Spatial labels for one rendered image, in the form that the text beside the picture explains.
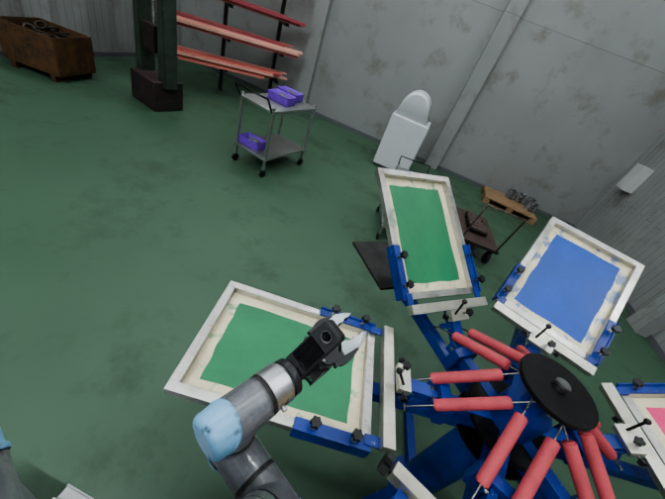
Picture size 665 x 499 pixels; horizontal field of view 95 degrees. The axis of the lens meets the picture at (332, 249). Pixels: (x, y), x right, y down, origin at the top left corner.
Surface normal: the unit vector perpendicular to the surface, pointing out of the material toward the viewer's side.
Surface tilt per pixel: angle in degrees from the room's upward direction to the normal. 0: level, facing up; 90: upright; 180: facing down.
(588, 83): 90
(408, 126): 90
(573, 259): 32
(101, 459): 0
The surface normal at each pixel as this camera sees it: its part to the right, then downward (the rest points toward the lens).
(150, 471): 0.30, -0.75
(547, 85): -0.32, 0.51
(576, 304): -0.06, -0.45
